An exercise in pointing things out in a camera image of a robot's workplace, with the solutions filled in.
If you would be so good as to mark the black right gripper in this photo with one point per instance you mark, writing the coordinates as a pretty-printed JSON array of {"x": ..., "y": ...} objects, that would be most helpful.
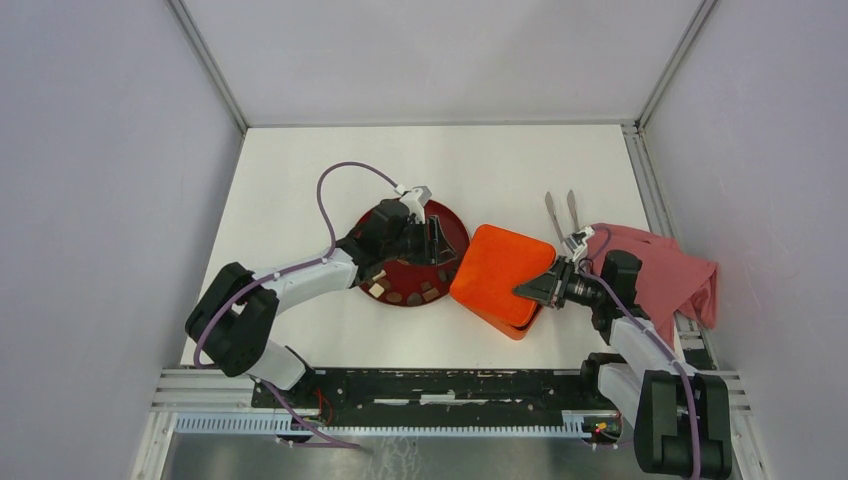
[{"x": 550, "y": 287}]

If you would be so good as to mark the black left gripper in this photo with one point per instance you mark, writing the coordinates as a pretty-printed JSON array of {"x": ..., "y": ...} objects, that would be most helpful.
[{"x": 433, "y": 251}]

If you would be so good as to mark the round red lacquer tray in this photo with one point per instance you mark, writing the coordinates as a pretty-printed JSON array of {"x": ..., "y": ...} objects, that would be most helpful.
[{"x": 413, "y": 286}]

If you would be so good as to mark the metal tongs with white handle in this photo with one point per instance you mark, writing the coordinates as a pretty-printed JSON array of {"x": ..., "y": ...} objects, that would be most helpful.
[{"x": 563, "y": 214}]

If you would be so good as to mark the orange chocolate box with dividers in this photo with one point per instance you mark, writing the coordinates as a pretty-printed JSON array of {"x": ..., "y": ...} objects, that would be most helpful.
[{"x": 513, "y": 320}]

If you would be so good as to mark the orange box lid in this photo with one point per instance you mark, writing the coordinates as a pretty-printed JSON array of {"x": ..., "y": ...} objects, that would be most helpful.
[{"x": 495, "y": 262}]

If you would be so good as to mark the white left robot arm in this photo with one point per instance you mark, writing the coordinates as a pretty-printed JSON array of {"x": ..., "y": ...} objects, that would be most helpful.
[{"x": 233, "y": 319}]

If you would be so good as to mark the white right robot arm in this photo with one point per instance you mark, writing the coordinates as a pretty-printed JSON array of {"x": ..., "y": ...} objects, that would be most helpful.
[{"x": 680, "y": 416}]

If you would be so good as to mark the white square chocolate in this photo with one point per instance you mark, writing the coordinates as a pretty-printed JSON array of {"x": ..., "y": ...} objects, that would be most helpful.
[{"x": 376, "y": 290}]

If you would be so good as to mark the pink cloth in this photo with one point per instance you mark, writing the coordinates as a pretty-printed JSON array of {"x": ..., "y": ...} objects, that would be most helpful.
[{"x": 669, "y": 282}]

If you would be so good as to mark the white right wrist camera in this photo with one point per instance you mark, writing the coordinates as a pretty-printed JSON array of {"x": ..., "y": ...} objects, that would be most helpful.
[{"x": 576, "y": 245}]

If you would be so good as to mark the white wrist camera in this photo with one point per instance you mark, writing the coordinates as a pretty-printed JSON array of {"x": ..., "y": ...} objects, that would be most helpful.
[
  {"x": 415, "y": 200},
  {"x": 576, "y": 245}
]

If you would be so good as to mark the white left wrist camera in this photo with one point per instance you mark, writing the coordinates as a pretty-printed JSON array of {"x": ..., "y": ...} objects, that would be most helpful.
[{"x": 415, "y": 200}]

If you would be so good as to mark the white cable duct strip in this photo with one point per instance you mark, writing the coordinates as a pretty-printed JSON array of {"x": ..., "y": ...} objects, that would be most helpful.
[{"x": 280, "y": 424}]

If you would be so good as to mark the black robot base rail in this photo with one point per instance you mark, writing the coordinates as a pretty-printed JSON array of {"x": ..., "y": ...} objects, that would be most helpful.
[{"x": 392, "y": 397}]

